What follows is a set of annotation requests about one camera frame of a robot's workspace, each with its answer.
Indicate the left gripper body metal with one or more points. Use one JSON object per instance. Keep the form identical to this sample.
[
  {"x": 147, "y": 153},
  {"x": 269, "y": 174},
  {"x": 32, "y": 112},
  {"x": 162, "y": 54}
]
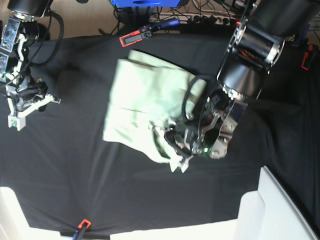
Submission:
[{"x": 183, "y": 137}]

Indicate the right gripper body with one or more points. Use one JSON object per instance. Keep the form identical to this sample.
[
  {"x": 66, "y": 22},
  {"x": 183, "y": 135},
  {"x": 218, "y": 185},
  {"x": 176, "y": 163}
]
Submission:
[{"x": 28, "y": 90}]

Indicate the light green T-shirt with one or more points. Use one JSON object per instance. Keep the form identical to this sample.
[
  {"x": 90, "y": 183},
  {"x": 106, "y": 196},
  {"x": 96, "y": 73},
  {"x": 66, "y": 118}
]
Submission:
[{"x": 145, "y": 89}]

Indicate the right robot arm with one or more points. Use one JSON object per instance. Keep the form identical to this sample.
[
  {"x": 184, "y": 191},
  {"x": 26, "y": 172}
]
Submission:
[{"x": 21, "y": 41}]

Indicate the black table cloth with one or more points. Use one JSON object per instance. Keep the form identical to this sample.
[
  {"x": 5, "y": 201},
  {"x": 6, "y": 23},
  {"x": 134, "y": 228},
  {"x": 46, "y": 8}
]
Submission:
[{"x": 63, "y": 172}]

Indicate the white power strip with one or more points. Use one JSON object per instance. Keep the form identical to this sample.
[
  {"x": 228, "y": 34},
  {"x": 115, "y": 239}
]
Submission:
[{"x": 188, "y": 18}]

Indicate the blue box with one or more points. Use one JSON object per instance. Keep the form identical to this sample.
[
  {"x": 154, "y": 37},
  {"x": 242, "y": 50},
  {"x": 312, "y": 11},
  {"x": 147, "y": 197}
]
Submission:
[{"x": 145, "y": 3}]

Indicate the red clamp right edge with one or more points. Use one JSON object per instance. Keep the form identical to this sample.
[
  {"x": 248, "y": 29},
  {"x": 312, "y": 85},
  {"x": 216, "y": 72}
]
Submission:
[{"x": 308, "y": 57}]

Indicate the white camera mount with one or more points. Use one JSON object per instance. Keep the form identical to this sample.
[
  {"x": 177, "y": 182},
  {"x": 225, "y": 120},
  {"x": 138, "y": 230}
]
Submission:
[
  {"x": 166, "y": 148},
  {"x": 19, "y": 109}
]

